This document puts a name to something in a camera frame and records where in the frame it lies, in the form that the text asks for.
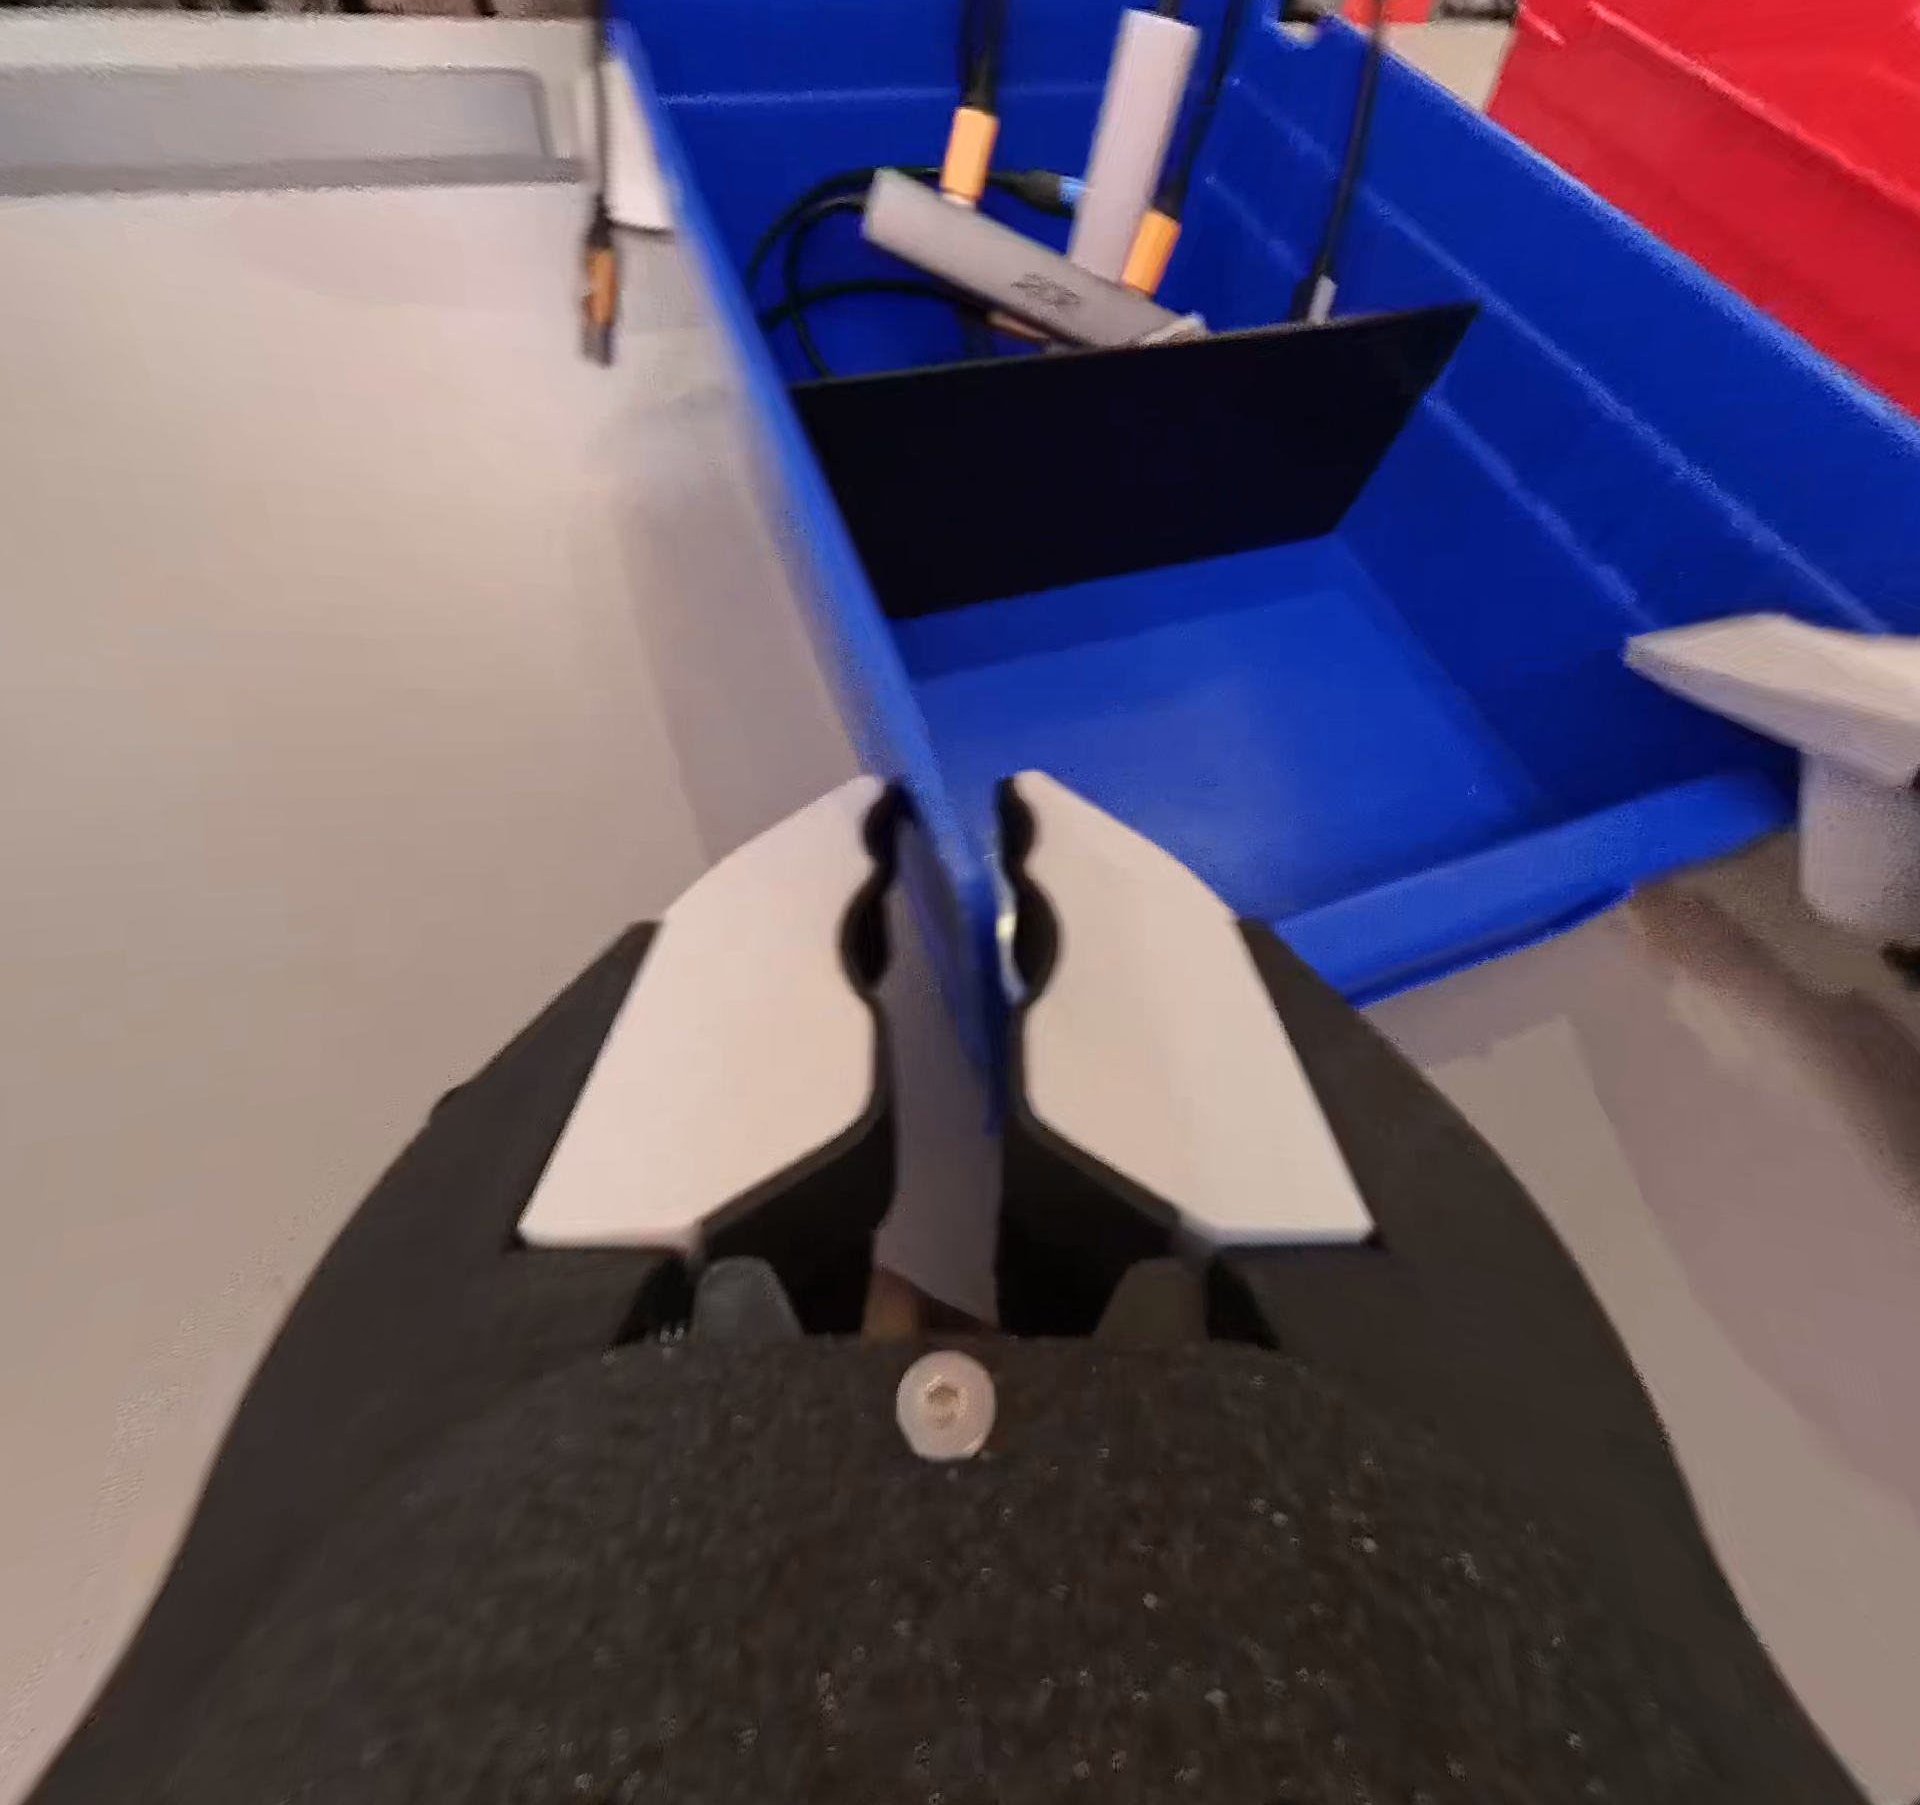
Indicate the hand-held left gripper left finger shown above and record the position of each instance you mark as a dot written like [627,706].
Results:
[704,1071]

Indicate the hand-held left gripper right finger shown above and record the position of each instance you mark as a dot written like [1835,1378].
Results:
[1185,1071]

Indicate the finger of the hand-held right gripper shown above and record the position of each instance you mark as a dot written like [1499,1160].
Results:
[1801,695]

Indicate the blue storage bin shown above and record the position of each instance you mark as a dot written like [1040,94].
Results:
[1200,724]

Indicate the red storage bin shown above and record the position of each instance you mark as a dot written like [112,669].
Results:
[1725,110]

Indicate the grey USB hub double plug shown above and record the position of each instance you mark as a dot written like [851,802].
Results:
[1020,268]

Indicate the grey desk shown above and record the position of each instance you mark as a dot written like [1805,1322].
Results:
[300,635]

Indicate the black bin divider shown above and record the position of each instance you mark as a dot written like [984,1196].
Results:
[1125,454]

